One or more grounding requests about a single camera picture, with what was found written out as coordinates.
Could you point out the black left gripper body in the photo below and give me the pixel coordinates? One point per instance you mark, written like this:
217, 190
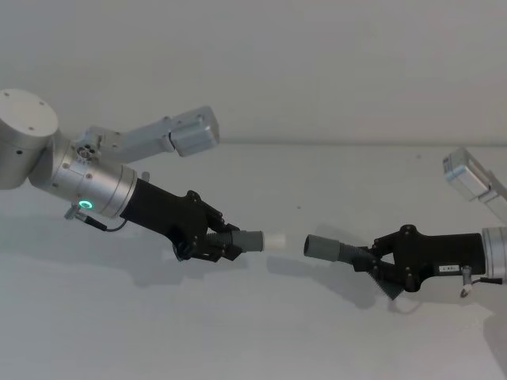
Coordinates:
166, 213

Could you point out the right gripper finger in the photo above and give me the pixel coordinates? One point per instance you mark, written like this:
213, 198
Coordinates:
374, 252
384, 279

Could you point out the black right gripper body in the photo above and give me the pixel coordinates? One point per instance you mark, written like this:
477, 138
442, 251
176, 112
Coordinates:
435, 253

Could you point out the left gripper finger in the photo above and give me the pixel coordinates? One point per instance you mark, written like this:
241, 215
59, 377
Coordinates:
226, 227
222, 254

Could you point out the small white plastic tube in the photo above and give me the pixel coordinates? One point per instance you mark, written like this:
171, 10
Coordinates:
275, 241

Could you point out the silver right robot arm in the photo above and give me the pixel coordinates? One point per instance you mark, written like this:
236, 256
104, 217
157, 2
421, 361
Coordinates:
495, 253

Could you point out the white table cloth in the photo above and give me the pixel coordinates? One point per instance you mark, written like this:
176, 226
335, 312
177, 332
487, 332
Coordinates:
237, 324

